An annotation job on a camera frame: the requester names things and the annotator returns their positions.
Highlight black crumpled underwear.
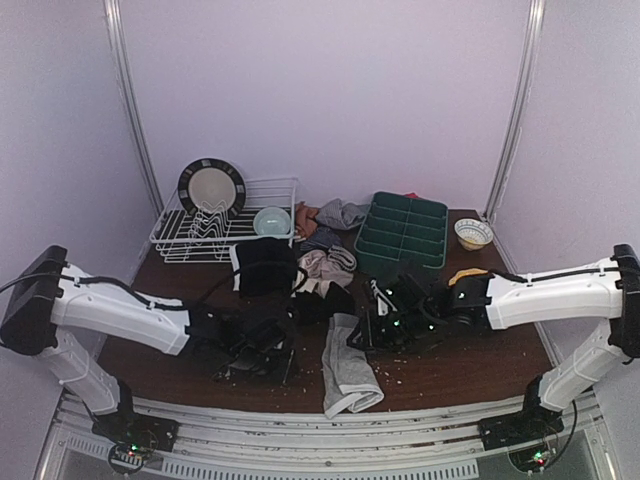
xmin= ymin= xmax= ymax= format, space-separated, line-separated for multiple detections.
xmin=291 ymin=282 xmax=356 ymax=326

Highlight yellow plate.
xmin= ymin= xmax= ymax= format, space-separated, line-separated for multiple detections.
xmin=447 ymin=268 xmax=488 ymax=287

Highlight aluminium frame post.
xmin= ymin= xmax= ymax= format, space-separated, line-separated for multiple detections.
xmin=483 ymin=0 xmax=546 ymax=224
xmin=103 ymin=0 xmax=164 ymax=215

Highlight light blue bowl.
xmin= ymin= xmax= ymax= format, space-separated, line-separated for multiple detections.
xmin=253 ymin=206 xmax=291 ymax=236

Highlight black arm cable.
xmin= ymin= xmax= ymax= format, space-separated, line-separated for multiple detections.
xmin=0 ymin=259 xmax=309 ymax=346
xmin=492 ymin=264 xmax=626 ymax=284

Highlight blue striped underwear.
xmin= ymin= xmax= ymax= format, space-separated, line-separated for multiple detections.
xmin=299 ymin=226 xmax=343 ymax=254

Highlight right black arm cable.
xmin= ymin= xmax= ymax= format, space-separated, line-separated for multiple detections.
xmin=492 ymin=264 xmax=626 ymax=284

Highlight beige striped underwear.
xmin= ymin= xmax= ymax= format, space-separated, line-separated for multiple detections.
xmin=294 ymin=246 xmax=357 ymax=298

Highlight green compartment tray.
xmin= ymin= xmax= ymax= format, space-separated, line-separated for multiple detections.
xmin=354 ymin=191 xmax=449 ymax=278

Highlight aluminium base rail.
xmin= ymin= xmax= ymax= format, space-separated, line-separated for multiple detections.
xmin=34 ymin=393 xmax=623 ymax=479

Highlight black rimmed plate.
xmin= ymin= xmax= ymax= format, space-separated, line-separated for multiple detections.
xmin=177 ymin=158 xmax=247 ymax=219

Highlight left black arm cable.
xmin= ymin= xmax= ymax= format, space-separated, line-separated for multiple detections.
xmin=0 ymin=259 xmax=309 ymax=346

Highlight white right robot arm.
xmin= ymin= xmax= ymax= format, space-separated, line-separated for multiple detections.
xmin=347 ymin=244 xmax=639 ymax=450

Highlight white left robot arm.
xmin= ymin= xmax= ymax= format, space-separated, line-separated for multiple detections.
xmin=1 ymin=245 xmax=295 ymax=476

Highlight left aluminium frame post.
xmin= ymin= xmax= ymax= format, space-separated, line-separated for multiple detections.
xmin=103 ymin=0 xmax=164 ymax=215

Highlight grey boxer briefs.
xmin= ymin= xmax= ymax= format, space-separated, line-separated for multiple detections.
xmin=321 ymin=313 xmax=384 ymax=419

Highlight brown crumpled underwear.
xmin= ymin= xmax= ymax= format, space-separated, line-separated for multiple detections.
xmin=295 ymin=202 xmax=319 ymax=240

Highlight patterned white bowl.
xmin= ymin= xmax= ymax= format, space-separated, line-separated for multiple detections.
xmin=454 ymin=218 xmax=494 ymax=251

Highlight grey crumpled underwear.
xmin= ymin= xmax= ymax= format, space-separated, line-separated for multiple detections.
xmin=316 ymin=199 xmax=369 ymax=231

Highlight white wire dish rack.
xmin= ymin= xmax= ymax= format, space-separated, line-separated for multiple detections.
xmin=150 ymin=177 xmax=299 ymax=264

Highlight right aluminium frame post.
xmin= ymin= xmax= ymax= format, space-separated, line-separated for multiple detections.
xmin=483 ymin=0 xmax=546 ymax=224

